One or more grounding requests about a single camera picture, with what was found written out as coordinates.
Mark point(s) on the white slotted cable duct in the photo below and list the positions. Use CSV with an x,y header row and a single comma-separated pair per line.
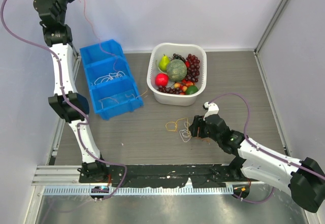
x,y
128,191

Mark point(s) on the red apple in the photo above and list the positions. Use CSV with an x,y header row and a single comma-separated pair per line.
x,y
161,79

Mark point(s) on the small dark grape bunch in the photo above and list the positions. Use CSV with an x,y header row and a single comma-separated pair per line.
x,y
170,90

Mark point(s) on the blue plastic compartment bin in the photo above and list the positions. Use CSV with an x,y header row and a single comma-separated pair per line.
x,y
112,87

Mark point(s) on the red yellow cherries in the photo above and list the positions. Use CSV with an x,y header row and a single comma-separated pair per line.
x,y
183,86

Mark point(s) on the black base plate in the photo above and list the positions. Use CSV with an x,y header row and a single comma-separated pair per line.
x,y
165,176

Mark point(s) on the white plastic fruit basket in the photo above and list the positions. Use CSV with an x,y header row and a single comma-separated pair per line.
x,y
169,49

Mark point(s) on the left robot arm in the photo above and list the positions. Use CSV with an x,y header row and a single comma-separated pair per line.
x,y
68,104

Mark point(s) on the dark red grape bunch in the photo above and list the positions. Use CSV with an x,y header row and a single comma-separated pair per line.
x,y
192,63

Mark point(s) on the green netted melon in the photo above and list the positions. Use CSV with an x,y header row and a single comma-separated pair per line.
x,y
176,70

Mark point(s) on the green pear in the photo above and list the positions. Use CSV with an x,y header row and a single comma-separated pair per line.
x,y
164,63

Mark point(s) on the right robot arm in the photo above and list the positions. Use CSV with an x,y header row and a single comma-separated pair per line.
x,y
302,180

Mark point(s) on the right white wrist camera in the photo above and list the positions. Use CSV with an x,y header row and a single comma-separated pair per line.
x,y
211,109

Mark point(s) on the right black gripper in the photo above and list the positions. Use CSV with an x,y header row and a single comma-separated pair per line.
x,y
198,122

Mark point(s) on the green lime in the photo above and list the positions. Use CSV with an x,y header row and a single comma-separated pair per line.
x,y
191,90

